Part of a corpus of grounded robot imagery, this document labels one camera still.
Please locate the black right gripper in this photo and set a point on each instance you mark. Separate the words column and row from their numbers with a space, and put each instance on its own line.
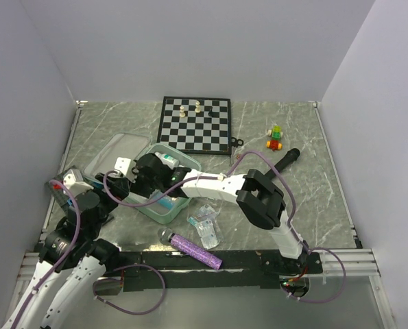
column 136, row 186

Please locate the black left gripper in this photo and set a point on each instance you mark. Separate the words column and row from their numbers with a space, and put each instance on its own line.
column 119, row 187

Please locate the white medicine bottle green label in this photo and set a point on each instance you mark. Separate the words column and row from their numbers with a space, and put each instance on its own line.
column 168, row 160

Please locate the blue white mask packet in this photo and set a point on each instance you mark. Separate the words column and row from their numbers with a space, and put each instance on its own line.
column 167, row 202

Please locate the alcohol wipe sachets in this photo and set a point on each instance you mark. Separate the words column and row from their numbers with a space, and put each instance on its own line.
column 209, row 234

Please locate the black binder clip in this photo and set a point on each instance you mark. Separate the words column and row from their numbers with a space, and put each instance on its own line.
column 236, row 142

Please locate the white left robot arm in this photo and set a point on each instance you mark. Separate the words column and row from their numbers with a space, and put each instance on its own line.
column 50, row 294

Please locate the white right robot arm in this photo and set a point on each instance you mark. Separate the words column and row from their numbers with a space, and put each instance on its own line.
column 264, row 198

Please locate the mint green medicine case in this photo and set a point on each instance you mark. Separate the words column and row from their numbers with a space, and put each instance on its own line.
column 132, row 146

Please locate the grey lego baseplate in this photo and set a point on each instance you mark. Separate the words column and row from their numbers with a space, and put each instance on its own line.
column 61, row 198

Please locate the purple glitter microphone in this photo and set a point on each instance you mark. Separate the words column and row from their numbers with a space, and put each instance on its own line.
column 167, row 236

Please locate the black white chessboard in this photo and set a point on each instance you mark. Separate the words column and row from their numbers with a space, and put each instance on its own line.
column 196, row 133

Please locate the cream chess pawn left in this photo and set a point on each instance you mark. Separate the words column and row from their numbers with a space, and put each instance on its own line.
column 182, row 112

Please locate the cream chess pawn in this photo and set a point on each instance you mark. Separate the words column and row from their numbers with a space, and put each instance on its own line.
column 182, row 112
column 197, row 107

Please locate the cream chess pawn right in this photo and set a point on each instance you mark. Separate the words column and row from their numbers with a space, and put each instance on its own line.
column 197, row 107

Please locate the black chess piece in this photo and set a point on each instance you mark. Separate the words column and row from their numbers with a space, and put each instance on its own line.
column 210, row 111

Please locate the colourful toy block car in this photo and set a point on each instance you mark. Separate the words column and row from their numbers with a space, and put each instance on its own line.
column 275, row 134

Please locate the black tube orange cap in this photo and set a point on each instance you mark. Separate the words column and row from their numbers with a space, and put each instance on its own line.
column 290, row 157

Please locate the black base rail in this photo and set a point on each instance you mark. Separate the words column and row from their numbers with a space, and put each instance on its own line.
column 151, row 270

